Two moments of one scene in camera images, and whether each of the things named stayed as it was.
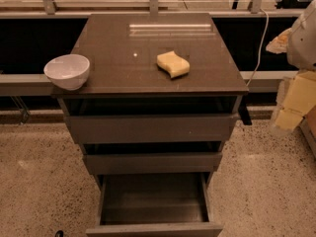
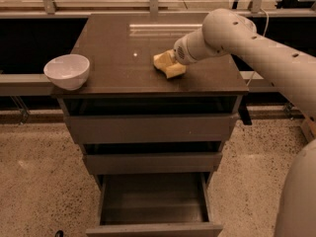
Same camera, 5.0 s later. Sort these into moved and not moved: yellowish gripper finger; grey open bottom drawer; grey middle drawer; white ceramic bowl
Moved: yellowish gripper finger
Not moved: grey open bottom drawer; white ceramic bowl; grey middle drawer
